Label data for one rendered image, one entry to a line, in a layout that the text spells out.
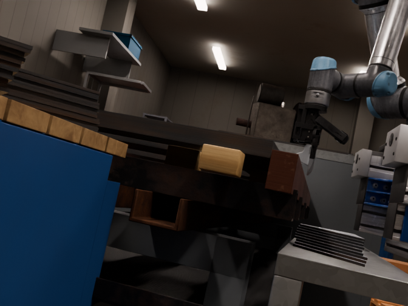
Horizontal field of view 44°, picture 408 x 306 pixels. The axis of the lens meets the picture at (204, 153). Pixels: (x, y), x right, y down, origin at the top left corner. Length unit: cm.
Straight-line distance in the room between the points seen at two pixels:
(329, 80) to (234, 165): 87
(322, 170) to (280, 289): 169
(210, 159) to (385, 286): 30
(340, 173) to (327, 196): 12
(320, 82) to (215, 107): 875
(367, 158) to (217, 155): 103
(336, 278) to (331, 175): 168
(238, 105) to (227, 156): 950
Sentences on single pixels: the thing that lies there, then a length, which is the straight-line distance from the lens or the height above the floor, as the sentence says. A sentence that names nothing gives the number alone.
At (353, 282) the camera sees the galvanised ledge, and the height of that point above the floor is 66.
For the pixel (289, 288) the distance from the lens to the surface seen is 72.
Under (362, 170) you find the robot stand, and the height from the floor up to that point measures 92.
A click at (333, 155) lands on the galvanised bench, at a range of 239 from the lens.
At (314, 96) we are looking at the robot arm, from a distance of 157.
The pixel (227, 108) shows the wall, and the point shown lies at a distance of 1026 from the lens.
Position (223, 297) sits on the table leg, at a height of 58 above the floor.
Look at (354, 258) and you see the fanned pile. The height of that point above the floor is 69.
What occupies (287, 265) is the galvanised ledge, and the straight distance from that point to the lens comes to 72.
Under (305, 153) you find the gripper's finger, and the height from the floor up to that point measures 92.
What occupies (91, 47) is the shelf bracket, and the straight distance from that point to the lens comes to 551.
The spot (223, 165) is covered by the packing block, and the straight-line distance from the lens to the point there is 76.
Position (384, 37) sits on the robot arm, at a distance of 165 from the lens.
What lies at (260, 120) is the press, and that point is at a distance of 807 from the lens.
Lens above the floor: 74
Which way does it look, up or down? 5 degrees up
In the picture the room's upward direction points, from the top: 12 degrees clockwise
